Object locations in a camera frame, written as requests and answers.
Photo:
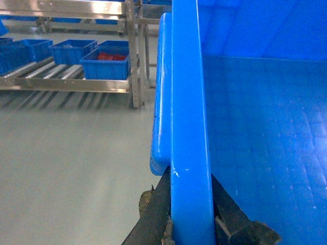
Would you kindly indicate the blue crate with red parts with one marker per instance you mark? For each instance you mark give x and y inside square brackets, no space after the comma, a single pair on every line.
[106,63]

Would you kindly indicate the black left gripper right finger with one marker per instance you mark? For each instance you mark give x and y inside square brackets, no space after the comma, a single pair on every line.
[232,225]

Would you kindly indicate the dark blue crate far left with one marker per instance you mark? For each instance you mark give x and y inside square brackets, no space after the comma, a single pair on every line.
[13,56]

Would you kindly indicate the blue crate of rack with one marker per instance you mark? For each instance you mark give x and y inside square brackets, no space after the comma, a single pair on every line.
[39,49]
[70,52]

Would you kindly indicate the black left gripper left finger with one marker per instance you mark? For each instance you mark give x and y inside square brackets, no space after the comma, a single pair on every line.
[154,214]

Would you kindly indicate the blue crate middle of rack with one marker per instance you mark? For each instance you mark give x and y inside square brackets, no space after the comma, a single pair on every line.
[70,52]

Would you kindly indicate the blue crate left of rack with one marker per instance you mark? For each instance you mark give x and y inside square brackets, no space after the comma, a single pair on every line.
[39,49]

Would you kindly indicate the steel roller flow rack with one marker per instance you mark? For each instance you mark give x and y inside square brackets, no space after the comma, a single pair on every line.
[78,9]

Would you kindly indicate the blue crate behind red-parts crate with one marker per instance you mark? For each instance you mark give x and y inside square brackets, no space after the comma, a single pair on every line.
[114,44]

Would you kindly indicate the large blue plastic crate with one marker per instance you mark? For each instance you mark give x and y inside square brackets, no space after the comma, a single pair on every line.
[241,98]

